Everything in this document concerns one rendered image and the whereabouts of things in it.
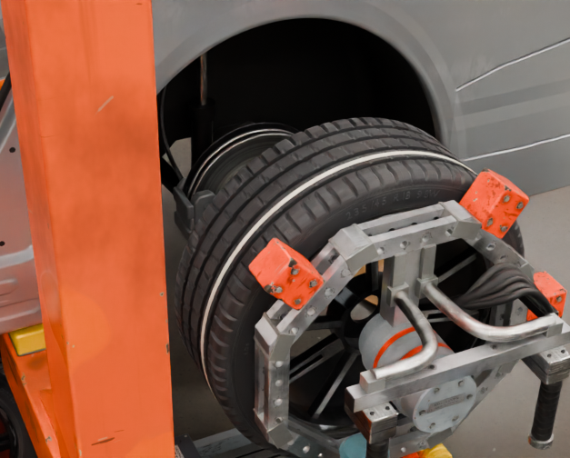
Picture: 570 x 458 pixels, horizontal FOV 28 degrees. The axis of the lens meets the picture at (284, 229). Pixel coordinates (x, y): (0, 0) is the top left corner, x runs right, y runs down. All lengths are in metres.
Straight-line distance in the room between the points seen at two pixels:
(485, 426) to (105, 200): 1.85
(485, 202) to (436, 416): 0.38
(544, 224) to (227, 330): 2.23
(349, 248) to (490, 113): 0.77
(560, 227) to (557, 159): 1.31
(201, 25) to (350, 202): 0.45
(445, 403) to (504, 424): 1.24
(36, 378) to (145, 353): 0.59
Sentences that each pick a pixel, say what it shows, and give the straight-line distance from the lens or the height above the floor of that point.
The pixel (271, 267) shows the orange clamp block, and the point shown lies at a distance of 1.85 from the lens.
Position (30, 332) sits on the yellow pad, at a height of 0.73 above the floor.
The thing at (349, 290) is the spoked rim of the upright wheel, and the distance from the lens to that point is 2.08.
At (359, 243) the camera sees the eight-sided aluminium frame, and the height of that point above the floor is 1.12.
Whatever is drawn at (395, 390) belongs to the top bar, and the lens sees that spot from 1.84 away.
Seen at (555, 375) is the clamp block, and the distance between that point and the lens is 2.00.
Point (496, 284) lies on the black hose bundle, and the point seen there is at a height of 1.03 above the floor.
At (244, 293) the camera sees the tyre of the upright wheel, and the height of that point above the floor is 1.01.
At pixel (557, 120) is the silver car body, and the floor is 0.95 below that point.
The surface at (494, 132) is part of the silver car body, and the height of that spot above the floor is 0.95.
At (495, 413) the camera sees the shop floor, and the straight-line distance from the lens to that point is 3.27.
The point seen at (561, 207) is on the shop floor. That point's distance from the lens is 4.17.
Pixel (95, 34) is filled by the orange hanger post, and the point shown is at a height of 1.59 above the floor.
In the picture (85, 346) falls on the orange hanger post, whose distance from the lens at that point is 1.71.
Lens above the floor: 2.20
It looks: 34 degrees down
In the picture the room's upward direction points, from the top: 1 degrees clockwise
